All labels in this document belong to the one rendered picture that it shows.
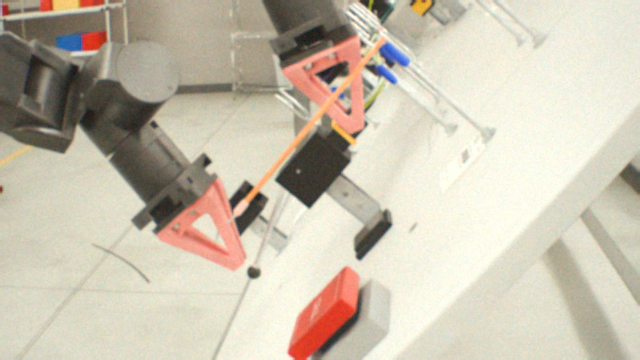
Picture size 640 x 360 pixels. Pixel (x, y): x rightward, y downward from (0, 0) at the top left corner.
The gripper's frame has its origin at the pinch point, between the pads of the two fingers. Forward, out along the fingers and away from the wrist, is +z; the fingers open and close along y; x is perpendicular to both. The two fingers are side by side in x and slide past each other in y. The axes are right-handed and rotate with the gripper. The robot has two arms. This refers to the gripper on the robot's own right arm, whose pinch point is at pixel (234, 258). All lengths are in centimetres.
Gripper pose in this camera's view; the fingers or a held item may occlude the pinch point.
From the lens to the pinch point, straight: 67.7
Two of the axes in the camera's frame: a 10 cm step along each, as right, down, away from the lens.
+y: 0.5, -2.3, 9.7
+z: 6.5, 7.5, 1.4
